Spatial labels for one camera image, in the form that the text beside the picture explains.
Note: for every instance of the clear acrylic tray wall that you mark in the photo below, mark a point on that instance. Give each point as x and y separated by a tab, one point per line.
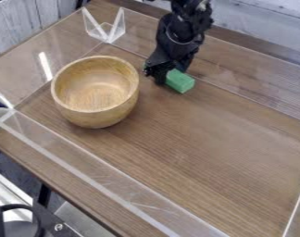
121	203

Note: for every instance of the green rectangular block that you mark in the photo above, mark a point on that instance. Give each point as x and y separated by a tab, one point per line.
178	81

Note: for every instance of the light wooden bowl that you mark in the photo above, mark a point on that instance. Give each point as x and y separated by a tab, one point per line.
95	91

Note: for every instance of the black table leg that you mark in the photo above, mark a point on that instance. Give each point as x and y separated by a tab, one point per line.
45	195

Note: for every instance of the clear acrylic corner bracket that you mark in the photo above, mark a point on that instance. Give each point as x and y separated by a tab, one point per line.
106	32

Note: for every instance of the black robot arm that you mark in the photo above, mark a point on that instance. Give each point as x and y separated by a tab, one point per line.
194	11

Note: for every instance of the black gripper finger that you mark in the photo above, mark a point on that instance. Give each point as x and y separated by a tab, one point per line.
184	59
158	71

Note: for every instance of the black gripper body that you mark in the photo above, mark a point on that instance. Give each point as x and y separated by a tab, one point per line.
174	39

